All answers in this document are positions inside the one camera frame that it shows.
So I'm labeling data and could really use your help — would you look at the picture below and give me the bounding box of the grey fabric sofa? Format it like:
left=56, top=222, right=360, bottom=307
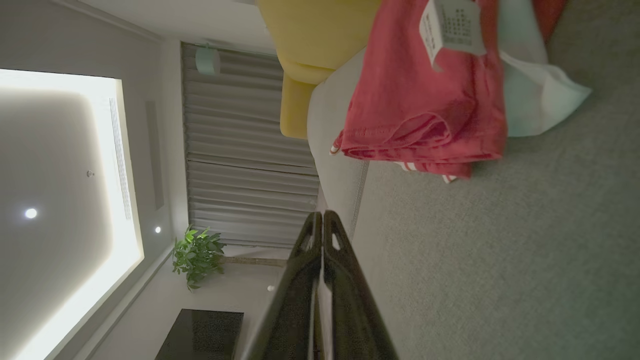
left=306, top=0, right=640, bottom=360

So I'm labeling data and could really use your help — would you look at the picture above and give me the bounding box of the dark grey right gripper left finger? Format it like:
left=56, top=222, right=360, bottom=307
left=240, top=211, right=323, bottom=360

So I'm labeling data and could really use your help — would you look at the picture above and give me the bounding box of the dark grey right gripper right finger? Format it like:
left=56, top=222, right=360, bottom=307
left=322, top=210, right=401, bottom=360

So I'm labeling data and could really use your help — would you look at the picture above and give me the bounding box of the pale cylindrical ceiling device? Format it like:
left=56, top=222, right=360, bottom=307
left=195, top=46, right=221, bottom=76

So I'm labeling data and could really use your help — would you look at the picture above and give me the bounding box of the green leafy houseplant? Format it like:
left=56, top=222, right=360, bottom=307
left=171, top=226, right=290, bottom=292

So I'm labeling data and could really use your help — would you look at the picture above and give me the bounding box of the long ceiling air vent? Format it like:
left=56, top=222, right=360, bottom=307
left=109, top=97, right=134, bottom=222

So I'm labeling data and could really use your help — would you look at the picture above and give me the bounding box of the red white baseball jersey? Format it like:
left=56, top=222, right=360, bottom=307
left=329, top=0, right=508, bottom=184

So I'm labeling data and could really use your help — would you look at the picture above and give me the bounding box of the grey pleated curtain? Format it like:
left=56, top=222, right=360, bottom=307
left=181, top=42, right=321, bottom=249

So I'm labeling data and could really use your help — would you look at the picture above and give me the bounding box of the yellow sofa backrest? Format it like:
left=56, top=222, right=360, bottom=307
left=257, top=0, right=383, bottom=140

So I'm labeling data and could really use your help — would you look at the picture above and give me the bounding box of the black wall television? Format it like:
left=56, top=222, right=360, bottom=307
left=155, top=309, right=245, bottom=360

